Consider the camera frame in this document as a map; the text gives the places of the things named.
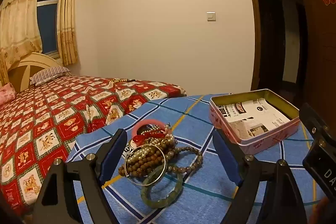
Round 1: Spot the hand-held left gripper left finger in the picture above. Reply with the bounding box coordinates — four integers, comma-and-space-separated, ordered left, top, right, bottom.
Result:
33, 129, 128, 224

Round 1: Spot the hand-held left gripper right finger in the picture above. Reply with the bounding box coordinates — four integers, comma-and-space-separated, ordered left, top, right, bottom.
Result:
212, 132, 307, 224

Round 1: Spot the red bow ornament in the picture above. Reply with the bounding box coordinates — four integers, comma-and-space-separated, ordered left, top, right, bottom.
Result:
133, 131, 164, 144

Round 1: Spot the pearl bracelet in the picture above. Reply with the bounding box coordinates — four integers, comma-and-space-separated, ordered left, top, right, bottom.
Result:
126, 147, 155, 164

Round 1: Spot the grey stone bead bracelet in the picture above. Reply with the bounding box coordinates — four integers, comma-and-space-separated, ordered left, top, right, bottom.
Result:
164, 145, 204, 174

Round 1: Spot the brown wooden bead bracelet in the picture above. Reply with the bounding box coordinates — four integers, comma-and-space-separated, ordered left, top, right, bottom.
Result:
118, 140, 175, 178

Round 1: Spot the pink tin box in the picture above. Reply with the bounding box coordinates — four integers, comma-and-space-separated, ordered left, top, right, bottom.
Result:
209, 89, 301, 156

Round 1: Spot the pink bangle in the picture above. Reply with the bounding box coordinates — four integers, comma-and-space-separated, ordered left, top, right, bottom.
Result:
131, 119, 172, 146

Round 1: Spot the thin silver bangle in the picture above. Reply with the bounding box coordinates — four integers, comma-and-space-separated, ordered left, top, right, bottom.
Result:
124, 144, 167, 186

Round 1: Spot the silver bead chain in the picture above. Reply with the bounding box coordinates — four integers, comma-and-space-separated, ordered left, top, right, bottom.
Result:
143, 126, 175, 147

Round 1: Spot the green jade bracelet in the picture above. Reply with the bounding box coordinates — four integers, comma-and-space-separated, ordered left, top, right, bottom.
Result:
141, 165, 183, 210

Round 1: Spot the person's right hand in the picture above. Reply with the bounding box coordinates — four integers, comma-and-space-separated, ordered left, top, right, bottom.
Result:
308, 198, 332, 224

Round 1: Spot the printed paper sheet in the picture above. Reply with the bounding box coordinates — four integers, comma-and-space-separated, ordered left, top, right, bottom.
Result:
219, 98, 292, 140

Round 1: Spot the blue plaid blanket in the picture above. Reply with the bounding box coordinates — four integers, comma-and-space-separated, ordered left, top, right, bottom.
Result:
66, 94, 336, 224

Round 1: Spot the red printed bedsheet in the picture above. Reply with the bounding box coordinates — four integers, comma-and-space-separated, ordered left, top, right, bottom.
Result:
0, 75, 187, 216

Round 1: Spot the brown wooden door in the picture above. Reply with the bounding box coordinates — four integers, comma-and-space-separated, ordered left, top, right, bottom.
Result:
297, 0, 336, 125

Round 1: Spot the striped pillow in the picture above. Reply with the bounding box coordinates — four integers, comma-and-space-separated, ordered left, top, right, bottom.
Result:
29, 66, 71, 86

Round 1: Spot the pink pillow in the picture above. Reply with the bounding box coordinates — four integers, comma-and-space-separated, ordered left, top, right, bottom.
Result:
0, 83, 17, 105

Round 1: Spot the cream wooden headboard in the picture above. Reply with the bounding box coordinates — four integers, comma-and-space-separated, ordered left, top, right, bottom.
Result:
7, 52, 62, 93

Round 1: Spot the window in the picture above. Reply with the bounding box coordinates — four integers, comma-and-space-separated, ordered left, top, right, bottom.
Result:
36, 0, 61, 59

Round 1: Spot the wide yellow curtain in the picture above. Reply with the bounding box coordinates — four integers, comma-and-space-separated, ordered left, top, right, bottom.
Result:
0, 0, 44, 83

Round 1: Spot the brown wooden door frame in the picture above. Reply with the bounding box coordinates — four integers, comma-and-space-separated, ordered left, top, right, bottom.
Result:
239, 0, 260, 90

